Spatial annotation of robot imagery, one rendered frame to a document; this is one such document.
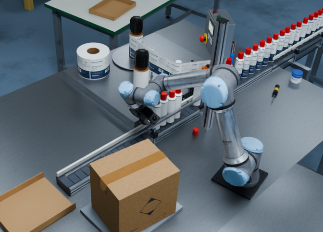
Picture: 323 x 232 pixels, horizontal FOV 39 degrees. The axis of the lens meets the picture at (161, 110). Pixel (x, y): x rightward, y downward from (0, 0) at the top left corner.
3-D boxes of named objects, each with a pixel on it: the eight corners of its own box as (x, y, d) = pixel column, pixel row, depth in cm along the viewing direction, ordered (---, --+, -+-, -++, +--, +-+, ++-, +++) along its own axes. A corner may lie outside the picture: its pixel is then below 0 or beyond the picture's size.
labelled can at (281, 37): (275, 54, 318) (281, 27, 306) (281, 57, 316) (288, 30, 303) (271, 56, 315) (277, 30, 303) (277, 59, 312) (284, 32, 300)
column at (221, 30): (205, 123, 261) (222, 17, 220) (212, 127, 259) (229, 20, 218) (200, 127, 259) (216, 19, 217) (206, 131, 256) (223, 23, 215)
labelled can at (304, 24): (303, 45, 330) (311, 19, 318) (296, 45, 330) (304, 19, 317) (301, 42, 334) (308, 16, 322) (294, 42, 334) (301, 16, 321)
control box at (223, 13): (220, 41, 245) (226, 8, 233) (229, 58, 232) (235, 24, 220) (202, 42, 243) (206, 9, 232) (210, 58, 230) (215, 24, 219)
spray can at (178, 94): (174, 112, 260) (177, 83, 247) (181, 116, 257) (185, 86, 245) (168, 116, 257) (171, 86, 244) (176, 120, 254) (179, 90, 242)
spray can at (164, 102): (161, 119, 254) (164, 89, 242) (168, 123, 252) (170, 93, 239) (155, 122, 252) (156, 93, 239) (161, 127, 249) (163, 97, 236)
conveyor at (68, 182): (260, 65, 313) (261, 60, 311) (270, 70, 309) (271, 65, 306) (57, 183, 218) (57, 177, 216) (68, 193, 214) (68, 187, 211)
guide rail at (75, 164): (206, 89, 277) (206, 87, 275) (207, 90, 276) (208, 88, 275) (56, 175, 215) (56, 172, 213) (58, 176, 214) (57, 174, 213)
